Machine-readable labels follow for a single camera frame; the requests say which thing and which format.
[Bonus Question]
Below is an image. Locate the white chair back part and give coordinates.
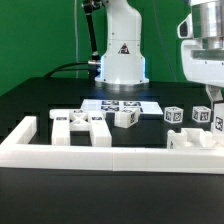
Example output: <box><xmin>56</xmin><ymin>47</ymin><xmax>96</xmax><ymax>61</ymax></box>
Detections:
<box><xmin>49</xmin><ymin>109</ymin><xmax>112</xmax><ymax>147</ymax></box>

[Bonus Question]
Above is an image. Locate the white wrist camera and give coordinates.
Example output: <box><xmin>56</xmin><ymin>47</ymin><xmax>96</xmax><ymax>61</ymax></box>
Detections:
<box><xmin>177</xmin><ymin>15</ymin><xmax>192</xmax><ymax>39</ymax></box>

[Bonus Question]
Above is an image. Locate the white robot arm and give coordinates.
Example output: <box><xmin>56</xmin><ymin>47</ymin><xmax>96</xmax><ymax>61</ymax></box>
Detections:
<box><xmin>95</xmin><ymin>0</ymin><xmax>224</xmax><ymax>103</ymax></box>

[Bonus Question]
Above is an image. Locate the black cable on table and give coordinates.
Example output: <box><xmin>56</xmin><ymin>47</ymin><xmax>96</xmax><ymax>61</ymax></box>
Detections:
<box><xmin>43</xmin><ymin>61</ymin><xmax>90</xmax><ymax>79</ymax></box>

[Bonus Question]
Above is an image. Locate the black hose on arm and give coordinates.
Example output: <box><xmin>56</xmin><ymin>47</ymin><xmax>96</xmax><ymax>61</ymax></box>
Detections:
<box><xmin>81</xmin><ymin>0</ymin><xmax>102</xmax><ymax>68</ymax></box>

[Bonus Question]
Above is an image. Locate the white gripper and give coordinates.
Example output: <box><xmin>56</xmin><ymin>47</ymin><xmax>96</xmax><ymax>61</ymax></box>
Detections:
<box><xmin>181</xmin><ymin>40</ymin><xmax>224</xmax><ymax>109</ymax></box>

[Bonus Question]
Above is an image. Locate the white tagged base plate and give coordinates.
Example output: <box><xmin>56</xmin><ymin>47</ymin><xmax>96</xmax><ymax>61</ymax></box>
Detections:
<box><xmin>81</xmin><ymin>99</ymin><xmax>163</xmax><ymax>116</ymax></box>

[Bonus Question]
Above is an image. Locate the white U-shaped fence frame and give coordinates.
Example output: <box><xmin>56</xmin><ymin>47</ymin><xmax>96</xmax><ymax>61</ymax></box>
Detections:
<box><xmin>0</xmin><ymin>116</ymin><xmax>224</xmax><ymax>174</ymax></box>

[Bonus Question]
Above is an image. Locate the white chair seat part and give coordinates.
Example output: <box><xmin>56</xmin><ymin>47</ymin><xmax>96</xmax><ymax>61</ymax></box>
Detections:
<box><xmin>167</xmin><ymin>128</ymin><xmax>224</xmax><ymax>149</ymax></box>

